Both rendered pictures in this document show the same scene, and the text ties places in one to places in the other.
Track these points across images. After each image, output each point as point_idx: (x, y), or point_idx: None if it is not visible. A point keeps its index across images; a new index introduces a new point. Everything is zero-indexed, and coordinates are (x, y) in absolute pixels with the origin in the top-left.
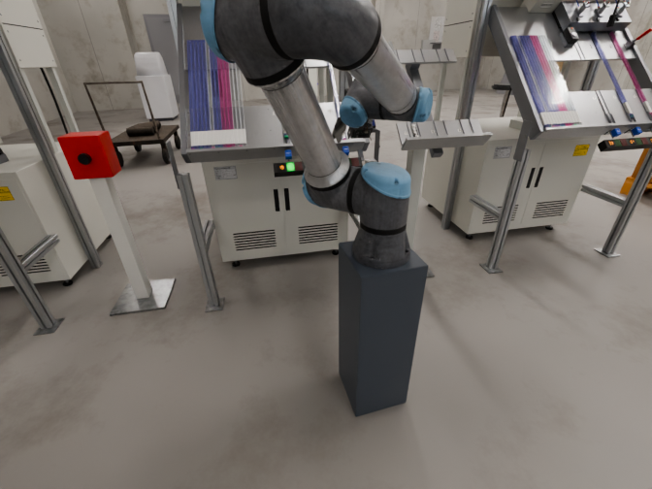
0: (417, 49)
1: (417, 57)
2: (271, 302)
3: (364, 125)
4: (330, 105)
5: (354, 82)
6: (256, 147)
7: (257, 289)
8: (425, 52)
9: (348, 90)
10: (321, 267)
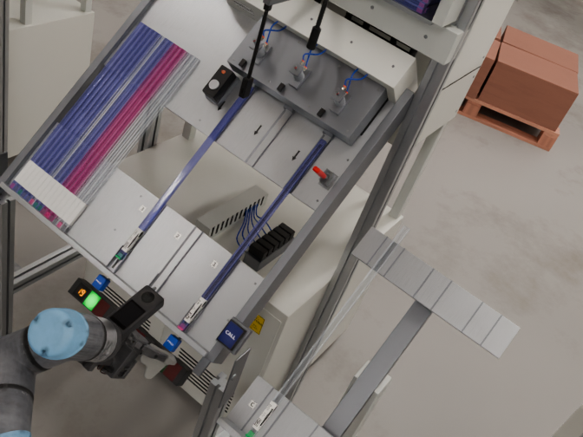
0: (445, 277)
1: (427, 292)
2: (49, 414)
3: (98, 365)
4: (223, 256)
5: (15, 333)
6: (68, 243)
7: (66, 379)
8: (453, 294)
9: (4, 335)
10: (177, 427)
